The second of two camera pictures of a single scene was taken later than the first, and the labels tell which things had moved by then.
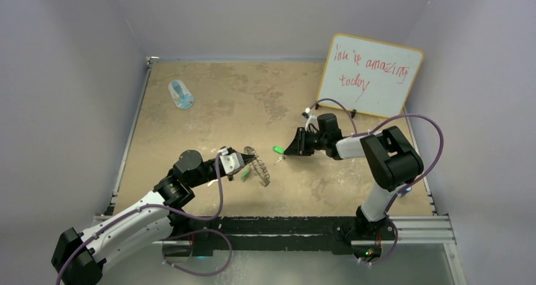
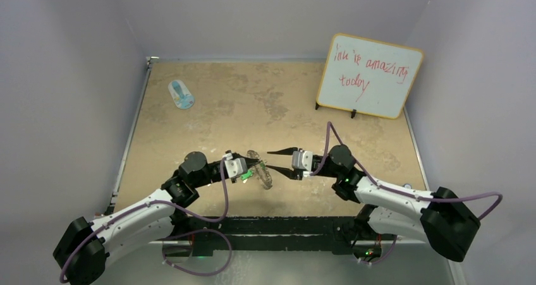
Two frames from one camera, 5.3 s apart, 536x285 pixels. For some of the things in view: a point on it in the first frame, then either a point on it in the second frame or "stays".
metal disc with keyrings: [258, 167] stays
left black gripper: [248, 158] stays
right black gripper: [298, 146] to [295, 175]
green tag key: [245, 174] stays
